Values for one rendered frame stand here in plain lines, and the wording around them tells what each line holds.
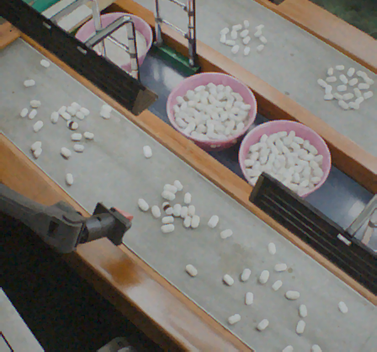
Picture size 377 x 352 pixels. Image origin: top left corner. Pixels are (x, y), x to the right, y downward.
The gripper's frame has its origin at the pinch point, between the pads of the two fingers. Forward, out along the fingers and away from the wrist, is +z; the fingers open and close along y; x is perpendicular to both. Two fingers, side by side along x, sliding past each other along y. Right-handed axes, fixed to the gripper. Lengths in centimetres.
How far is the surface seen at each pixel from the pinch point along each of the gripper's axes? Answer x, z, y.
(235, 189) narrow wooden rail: -11.2, 28.2, -10.2
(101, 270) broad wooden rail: 15.7, -4.2, -1.2
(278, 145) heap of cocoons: -23, 46, -9
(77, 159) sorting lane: 4.7, 13.4, 31.0
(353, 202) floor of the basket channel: -20, 52, -36
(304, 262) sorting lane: -6.9, 26.6, -38.3
